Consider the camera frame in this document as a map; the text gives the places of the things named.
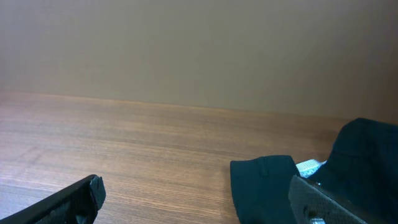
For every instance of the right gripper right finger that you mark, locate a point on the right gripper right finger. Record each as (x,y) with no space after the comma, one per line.
(312,204)

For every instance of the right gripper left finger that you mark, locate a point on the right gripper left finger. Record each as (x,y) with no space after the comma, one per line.
(79,203)

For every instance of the black garment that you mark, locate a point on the black garment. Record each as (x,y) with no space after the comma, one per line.
(362,168)

